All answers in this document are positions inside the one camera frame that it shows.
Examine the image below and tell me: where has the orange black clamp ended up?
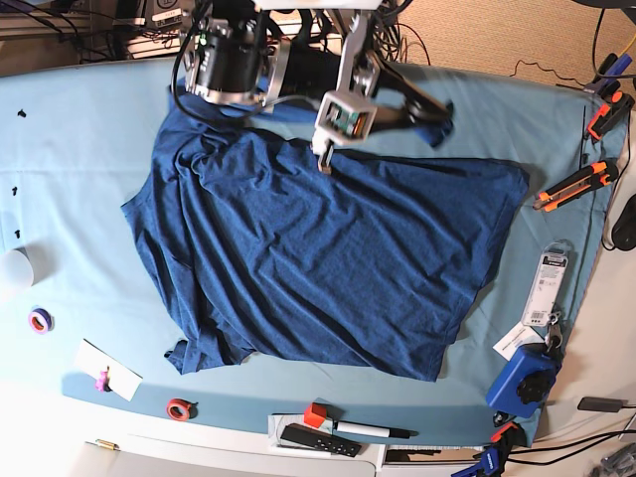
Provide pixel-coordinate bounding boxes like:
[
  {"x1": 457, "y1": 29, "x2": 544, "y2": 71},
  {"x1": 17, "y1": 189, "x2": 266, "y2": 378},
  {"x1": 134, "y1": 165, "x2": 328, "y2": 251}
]
[{"x1": 586, "y1": 90, "x2": 635, "y2": 143}]

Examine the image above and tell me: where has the red small block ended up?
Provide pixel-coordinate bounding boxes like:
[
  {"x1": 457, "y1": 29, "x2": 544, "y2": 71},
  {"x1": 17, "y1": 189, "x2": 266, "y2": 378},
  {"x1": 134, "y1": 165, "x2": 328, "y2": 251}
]
[{"x1": 303, "y1": 402, "x2": 328, "y2": 428}]

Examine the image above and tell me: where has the white paper label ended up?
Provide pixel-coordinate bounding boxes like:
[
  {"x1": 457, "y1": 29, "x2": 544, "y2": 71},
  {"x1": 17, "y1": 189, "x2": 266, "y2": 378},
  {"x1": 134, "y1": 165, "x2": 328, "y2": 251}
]
[{"x1": 493, "y1": 322, "x2": 544, "y2": 361}]

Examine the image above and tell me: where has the white card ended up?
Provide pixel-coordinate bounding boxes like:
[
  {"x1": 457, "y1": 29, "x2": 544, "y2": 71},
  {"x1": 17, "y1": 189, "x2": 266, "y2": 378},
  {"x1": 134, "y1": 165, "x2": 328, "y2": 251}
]
[{"x1": 75, "y1": 340, "x2": 143, "y2": 401}]

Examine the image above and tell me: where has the blue clamp bottom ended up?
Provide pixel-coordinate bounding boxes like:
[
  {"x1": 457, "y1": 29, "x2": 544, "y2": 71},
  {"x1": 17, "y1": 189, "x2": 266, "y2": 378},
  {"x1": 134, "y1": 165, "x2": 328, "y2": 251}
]
[{"x1": 451, "y1": 446, "x2": 508, "y2": 477}]

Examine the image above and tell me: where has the blue clamp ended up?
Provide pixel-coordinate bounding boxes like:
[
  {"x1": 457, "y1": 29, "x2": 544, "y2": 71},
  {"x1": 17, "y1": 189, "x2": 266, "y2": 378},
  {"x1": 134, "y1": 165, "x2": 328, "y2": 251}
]
[
  {"x1": 451, "y1": 446, "x2": 508, "y2": 477},
  {"x1": 582, "y1": 53, "x2": 632, "y2": 96}
]

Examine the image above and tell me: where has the pink small toy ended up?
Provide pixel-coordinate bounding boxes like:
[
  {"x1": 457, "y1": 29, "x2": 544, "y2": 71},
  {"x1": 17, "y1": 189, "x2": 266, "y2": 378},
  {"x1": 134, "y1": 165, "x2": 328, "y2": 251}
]
[{"x1": 94, "y1": 367, "x2": 111, "y2": 393}]

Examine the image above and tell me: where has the orange black utility knife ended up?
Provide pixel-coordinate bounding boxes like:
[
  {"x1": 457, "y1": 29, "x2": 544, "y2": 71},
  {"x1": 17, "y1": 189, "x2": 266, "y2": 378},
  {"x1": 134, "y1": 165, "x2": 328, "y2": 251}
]
[{"x1": 533, "y1": 160, "x2": 618, "y2": 213}]

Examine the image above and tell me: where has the white black marker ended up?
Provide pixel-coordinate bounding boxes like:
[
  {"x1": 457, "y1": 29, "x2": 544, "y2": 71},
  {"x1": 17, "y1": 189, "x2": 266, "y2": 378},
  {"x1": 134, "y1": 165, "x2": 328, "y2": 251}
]
[{"x1": 333, "y1": 420, "x2": 417, "y2": 439}]

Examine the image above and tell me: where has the orange clamp bottom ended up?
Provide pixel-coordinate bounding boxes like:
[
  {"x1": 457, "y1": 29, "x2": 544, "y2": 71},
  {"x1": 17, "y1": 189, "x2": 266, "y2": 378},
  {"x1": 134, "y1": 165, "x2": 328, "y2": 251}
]
[{"x1": 491, "y1": 421, "x2": 527, "y2": 446}]

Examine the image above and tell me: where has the clear blister package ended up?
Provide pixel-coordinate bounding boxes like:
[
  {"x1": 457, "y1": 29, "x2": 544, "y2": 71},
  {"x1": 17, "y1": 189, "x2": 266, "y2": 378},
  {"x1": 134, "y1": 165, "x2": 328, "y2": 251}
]
[{"x1": 521, "y1": 240, "x2": 571, "y2": 327}]

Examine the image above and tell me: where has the white plastic cup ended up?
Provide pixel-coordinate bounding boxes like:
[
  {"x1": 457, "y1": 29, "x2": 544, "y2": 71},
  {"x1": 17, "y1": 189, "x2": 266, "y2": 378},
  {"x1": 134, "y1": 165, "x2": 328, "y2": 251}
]
[{"x1": 0, "y1": 249, "x2": 35, "y2": 303}]

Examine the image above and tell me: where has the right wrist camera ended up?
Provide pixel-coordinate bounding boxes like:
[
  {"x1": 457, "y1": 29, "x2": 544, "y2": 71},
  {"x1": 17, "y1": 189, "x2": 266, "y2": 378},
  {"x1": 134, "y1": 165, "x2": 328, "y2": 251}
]
[{"x1": 312, "y1": 90, "x2": 378, "y2": 146}]

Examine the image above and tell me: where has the white power strip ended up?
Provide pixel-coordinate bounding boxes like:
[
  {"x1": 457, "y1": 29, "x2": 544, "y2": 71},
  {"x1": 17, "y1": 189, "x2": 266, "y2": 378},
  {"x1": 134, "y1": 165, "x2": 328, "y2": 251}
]
[{"x1": 124, "y1": 17, "x2": 342, "y2": 60}]

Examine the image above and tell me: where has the dark blue t-shirt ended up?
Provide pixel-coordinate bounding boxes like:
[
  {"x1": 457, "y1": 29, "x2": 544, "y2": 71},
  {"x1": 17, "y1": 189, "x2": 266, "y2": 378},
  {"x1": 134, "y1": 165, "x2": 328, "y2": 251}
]
[{"x1": 122, "y1": 96, "x2": 529, "y2": 382}]

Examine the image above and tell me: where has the blue box with knob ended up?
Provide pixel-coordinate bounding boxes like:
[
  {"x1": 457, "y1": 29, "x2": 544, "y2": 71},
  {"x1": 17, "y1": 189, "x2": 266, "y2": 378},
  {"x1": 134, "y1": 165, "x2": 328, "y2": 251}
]
[{"x1": 486, "y1": 344, "x2": 562, "y2": 418}]

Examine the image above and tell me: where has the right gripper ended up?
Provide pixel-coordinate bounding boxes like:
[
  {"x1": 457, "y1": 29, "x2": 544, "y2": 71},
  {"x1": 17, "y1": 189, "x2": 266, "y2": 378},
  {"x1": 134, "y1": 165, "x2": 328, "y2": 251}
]
[{"x1": 285, "y1": 12, "x2": 452, "y2": 174}]

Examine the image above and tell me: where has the light blue table cloth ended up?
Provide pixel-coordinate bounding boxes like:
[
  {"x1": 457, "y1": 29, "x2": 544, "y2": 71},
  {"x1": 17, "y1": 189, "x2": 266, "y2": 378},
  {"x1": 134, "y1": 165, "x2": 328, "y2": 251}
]
[{"x1": 1, "y1": 60, "x2": 616, "y2": 445}]

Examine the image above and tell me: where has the black small device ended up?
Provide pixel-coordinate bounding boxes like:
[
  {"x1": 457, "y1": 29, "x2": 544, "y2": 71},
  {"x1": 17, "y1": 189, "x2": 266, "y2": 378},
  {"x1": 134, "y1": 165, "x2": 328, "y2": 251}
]
[{"x1": 577, "y1": 397, "x2": 624, "y2": 413}]

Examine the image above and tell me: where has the blue clamp top right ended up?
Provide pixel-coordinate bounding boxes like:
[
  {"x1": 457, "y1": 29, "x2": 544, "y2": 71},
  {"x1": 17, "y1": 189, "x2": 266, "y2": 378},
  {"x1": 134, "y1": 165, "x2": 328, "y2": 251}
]
[{"x1": 582, "y1": 53, "x2": 632, "y2": 96}]

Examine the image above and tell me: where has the purple tape roll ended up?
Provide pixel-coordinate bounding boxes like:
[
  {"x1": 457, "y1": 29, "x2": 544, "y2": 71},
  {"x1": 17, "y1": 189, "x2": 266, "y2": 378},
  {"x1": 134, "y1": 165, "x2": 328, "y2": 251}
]
[{"x1": 28, "y1": 308, "x2": 54, "y2": 334}]

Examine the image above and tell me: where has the red tape roll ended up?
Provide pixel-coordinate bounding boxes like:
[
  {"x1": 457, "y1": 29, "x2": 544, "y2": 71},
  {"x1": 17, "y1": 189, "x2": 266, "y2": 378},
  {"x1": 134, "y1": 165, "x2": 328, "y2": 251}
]
[{"x1": 166, "y1": 398, "x2": 193, "y2": 422}]

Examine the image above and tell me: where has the black remote control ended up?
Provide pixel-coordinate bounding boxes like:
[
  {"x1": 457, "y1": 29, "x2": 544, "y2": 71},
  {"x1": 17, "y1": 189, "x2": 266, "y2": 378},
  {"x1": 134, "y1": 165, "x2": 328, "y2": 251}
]
[{"x1": 280, "y1": 423, "x2": 362, "y2": 457}]

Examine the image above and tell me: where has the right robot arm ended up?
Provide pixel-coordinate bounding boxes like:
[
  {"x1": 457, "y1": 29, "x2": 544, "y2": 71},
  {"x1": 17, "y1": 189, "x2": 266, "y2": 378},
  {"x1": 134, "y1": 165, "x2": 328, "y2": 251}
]
[{"x1": 173, "y1": 1, "x2": 453, "y2": 174}]

